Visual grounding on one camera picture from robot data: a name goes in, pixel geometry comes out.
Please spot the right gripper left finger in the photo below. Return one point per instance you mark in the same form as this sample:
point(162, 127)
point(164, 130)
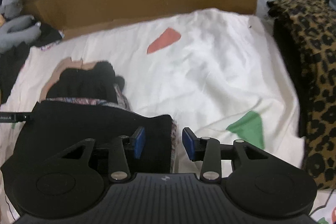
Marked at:
point(122, 149)

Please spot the grey neck pillow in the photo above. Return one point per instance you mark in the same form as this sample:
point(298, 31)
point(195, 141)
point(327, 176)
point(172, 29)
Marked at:
point(23, 29)

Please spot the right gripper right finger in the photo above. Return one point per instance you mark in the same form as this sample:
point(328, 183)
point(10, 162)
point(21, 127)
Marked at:
point(208, 151)

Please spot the leopard print cloth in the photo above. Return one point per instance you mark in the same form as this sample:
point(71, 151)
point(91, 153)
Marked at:
point(305, 33)

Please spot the black shorts with bear trim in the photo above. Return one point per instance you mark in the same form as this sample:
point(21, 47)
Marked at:
point(88, 104)

